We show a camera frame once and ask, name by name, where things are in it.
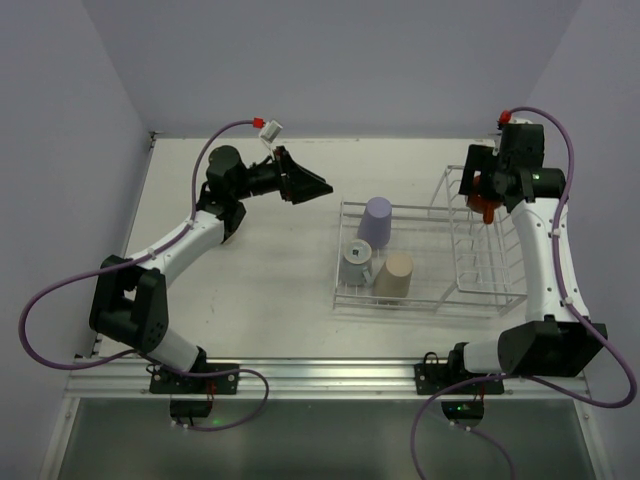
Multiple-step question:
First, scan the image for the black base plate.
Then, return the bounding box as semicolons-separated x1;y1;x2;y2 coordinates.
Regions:
146;363;240;396
413;350;505;396

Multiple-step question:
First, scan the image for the orange ceramic mug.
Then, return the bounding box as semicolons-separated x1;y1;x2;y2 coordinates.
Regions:
466;175;503;225

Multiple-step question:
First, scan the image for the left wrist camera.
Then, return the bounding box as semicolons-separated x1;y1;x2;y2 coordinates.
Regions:
258;119;283;145

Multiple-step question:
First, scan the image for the lavender plastic cup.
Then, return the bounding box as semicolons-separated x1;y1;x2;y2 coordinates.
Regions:
357;196;392;249

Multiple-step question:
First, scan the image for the aluminium mounting rail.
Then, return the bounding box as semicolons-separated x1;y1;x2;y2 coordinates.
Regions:
64;355;586;401

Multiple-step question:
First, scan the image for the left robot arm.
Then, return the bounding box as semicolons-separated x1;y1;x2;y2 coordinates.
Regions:
89;145;333;377

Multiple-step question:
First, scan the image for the white wire dish rack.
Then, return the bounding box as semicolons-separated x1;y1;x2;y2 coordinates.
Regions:
333;166;526;318

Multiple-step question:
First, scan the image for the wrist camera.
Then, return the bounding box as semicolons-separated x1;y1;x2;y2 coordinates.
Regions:
258;119;283;145
508;116;533;124

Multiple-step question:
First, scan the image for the beige plastic cup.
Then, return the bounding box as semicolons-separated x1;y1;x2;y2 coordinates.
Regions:
373;253;414;300

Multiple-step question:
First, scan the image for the grey mug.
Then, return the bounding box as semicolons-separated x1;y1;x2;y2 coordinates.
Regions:
339;239;373;286

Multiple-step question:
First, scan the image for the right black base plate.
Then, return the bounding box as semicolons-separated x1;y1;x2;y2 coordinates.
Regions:
413;350;505;396

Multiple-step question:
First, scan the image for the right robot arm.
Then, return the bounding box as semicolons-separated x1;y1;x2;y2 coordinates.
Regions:
447;118;607;377

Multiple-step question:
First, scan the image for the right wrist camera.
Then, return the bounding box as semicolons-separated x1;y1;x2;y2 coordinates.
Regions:
508;116;533;124

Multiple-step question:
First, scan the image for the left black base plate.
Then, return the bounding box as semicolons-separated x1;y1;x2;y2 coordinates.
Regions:
146;363;240;396

